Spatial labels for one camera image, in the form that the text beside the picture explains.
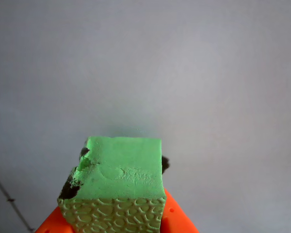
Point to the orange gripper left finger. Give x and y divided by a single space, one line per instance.
54 223

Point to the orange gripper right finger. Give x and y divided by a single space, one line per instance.
177 218

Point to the green foam block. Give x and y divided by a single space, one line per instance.
121 174

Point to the white paper sheet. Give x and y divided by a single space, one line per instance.
145 60

